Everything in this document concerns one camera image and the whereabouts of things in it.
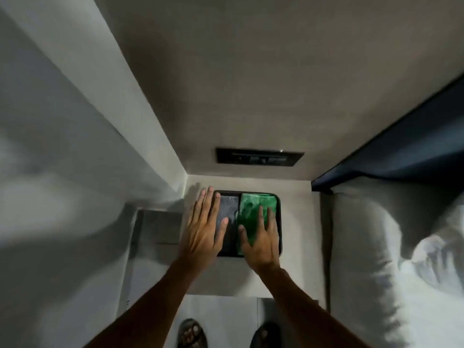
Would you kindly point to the person's right hand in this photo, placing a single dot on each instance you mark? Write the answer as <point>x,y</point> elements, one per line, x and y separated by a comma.
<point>263,250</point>

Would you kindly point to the person's left hand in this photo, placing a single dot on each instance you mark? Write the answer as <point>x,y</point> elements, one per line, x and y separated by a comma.
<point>201,239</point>

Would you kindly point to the person's right thumb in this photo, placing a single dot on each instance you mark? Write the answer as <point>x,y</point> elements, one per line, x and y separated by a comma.
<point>244,238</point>

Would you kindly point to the person's left little finger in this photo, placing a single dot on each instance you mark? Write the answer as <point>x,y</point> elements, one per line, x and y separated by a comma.
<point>191,217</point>

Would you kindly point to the person's right middle finger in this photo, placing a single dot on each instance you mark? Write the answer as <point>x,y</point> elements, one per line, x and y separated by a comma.
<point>270,222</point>

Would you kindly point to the person's left middle finger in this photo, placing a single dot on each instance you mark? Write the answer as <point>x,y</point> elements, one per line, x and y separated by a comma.
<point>208,202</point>

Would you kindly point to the person's left thumb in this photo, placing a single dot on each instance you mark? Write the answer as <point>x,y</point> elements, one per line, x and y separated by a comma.
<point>223,231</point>

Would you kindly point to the person's left forearm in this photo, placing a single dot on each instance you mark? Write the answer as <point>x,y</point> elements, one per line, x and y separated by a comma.
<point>145,308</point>

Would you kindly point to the person's right forearm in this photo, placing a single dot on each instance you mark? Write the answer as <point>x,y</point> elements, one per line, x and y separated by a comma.
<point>301,311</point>

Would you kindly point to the black tray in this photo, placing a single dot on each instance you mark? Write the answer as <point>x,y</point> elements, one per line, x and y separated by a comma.
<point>232,250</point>

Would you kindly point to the grey cloth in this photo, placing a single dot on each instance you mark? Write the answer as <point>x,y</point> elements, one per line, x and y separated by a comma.
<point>229,208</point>

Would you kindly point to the green cloth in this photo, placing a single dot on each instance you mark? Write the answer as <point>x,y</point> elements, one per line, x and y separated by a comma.
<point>250,210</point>

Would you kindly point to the white bedside table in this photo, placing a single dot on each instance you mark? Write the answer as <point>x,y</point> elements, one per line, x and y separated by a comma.
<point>297,228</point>

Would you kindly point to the person's right sandal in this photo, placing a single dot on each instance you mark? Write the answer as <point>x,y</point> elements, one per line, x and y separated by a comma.
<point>266,337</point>

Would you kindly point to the person's sandal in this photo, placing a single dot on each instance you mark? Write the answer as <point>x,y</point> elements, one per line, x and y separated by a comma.
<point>192,335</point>
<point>266,337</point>

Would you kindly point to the white pillow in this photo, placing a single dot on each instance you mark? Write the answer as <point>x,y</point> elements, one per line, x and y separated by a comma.
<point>369,257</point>

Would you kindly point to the person's left sandal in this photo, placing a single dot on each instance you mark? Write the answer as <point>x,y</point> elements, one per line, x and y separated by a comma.
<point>192,335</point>

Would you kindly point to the dark blue headboard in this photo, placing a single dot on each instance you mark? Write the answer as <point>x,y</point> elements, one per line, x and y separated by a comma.
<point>409,141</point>

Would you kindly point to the black wall switch panel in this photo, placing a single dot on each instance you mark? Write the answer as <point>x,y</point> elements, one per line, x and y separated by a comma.
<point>259,156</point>

